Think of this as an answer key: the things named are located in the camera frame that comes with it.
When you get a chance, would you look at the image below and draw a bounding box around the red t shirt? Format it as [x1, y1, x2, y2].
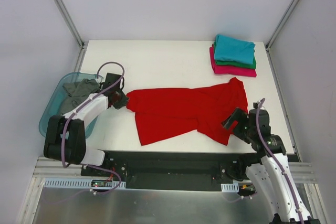
[127, 78, 248, 145]

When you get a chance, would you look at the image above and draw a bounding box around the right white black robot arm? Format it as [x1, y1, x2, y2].
[222, 106, 320, 223]

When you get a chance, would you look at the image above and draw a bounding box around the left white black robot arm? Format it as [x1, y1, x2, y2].
[39, 72, 128, 176]

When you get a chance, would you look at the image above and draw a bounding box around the grey crumpled t shirt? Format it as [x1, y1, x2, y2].
[58, 78, 99, 115]

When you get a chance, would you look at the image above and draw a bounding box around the pink folded t shirt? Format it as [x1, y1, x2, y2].
[209, 47, 257, 78]

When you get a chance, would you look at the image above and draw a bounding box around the green folded t shirt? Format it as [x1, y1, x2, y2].
[213, 43, 257, 69]

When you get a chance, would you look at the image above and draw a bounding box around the blue plastic bin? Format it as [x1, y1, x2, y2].
[39, 72, 104, 137]

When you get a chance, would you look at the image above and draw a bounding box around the teal folded t shirt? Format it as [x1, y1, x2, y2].
[214, 34, 255, 65]

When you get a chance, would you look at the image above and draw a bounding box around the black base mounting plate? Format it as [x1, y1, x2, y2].
[80, 151, 239, 191]

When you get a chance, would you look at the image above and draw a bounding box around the right white cable duct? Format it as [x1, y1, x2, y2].
[220, 183, 239, 193]

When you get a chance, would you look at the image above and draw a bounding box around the white cable duct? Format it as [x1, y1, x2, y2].
[44, 178, 126, 190]
[220, 183, 239, 193]

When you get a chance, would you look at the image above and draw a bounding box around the left aluminium frame post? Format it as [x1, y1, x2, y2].
[54, 0, 85, 49]

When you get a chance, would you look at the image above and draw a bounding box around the aluminium frame post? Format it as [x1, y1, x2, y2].
[54, 0, 85, 49]
[265, 0, 301, 51]

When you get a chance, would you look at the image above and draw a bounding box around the left white cable duct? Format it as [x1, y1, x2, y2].
[44, 178, 126, 190]

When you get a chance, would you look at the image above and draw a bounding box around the right aluminium frame post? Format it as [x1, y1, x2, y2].
[265, 0, 301, 51]

